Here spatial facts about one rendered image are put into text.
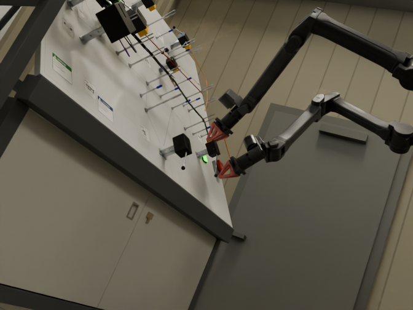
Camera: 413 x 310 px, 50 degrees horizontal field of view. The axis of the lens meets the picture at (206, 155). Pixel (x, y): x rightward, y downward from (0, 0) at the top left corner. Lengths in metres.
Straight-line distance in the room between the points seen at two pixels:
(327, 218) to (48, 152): 2.46
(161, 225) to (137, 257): 0.14
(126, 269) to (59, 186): 0.44
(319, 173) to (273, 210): 0.44
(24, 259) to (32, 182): 0.20
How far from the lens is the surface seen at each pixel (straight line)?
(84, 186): 1.29
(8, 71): 1.04
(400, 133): 1.92
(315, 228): 3.32
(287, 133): 1.89
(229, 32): 4.34
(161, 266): 1.69
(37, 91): 1.09
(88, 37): 1.37
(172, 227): 1.66
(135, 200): 1.46
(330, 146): 3.52
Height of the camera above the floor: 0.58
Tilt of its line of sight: 16 degrees up
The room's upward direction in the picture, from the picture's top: 24 degrees clockwise
